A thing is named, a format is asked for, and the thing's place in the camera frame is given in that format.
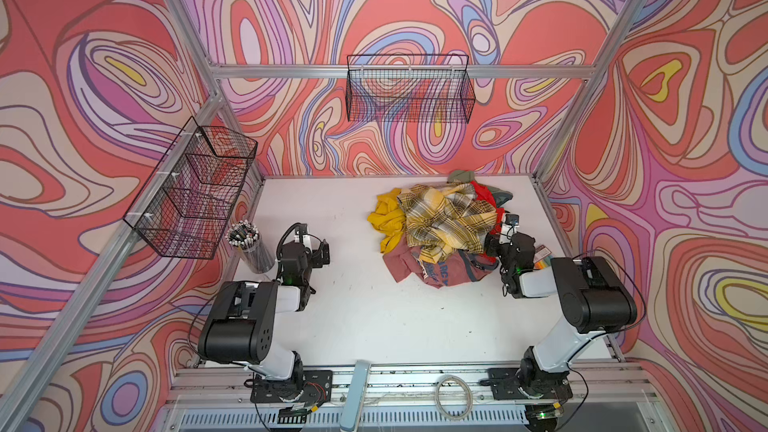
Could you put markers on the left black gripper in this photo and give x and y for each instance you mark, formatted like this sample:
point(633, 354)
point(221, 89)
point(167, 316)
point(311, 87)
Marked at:
point(298, 282)

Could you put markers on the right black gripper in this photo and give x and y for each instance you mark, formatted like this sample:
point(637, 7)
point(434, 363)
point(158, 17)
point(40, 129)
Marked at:
point(501, 249)

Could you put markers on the maroon printed t-shirt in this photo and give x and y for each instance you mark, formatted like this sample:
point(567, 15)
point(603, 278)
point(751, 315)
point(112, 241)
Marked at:
point(459, 268)

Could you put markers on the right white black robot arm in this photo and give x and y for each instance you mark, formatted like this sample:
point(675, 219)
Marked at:
point(593, 303)

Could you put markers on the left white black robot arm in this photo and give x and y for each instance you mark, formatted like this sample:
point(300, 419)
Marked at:
point(240, 327)

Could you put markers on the dark green cloth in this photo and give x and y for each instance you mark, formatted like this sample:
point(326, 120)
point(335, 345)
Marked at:
point(501, 197)

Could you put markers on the bright red cloth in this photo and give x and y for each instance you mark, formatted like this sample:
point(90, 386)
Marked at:
point(487, 198)

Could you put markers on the olive grey cloth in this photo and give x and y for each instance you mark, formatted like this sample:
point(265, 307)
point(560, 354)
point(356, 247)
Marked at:
point(461, 176)

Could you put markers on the mustard yellow cloth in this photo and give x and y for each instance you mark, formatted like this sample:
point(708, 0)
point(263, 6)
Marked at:
point(389, 219)

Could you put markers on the colourful striped booklet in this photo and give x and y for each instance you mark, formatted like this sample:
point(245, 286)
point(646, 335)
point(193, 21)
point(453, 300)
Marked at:
point(542, 257)

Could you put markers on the clear cup of pens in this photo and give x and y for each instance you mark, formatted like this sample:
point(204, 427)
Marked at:
point(248, 242)

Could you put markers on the yellow plaid flannel shirt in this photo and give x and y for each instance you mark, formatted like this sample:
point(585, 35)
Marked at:
point(442, 221)

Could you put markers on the left black wire basket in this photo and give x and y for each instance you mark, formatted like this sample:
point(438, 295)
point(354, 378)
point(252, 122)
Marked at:
point(184, 209)

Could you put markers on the black wire basket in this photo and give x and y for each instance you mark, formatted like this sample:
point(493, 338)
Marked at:
point(409, 88)
point(184, 209)

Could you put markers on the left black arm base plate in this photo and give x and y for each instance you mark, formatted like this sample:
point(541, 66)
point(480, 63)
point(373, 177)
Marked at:
point(312, 387)

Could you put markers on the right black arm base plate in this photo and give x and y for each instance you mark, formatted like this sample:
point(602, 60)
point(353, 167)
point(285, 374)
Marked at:
point(513, 384)

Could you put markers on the grey rail handle bracket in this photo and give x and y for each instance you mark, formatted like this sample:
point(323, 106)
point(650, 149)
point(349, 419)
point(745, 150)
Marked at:
point(351, 414)

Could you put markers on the aluminium front rail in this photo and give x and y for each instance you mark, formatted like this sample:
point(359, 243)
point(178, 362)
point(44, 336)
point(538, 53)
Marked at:
point(407, 384)

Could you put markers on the back black wire basket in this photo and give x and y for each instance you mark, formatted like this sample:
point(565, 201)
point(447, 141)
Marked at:
point(409, 88)

